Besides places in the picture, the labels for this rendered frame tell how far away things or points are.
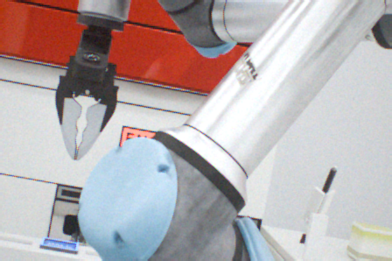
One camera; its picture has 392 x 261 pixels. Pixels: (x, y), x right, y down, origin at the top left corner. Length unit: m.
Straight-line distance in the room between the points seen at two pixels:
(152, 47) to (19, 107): 0.31
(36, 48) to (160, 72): 0.26
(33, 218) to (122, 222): 1.12
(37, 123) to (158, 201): 1.11
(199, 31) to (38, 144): 0.71
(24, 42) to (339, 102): 1.88
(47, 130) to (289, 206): 1.75
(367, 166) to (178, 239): 2.74
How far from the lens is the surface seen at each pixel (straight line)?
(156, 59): 1.84
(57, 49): 1.84
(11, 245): 1.30
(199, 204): 0.83
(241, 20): 1.22
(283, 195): 3.47
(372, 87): 3.53
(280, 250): 1.72
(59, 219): 1.90
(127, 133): 1.89
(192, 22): 1.27
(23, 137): 1.90
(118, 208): 0.82
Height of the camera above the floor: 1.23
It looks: 3 degrees down
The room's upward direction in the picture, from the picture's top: 11 degrees clockwise
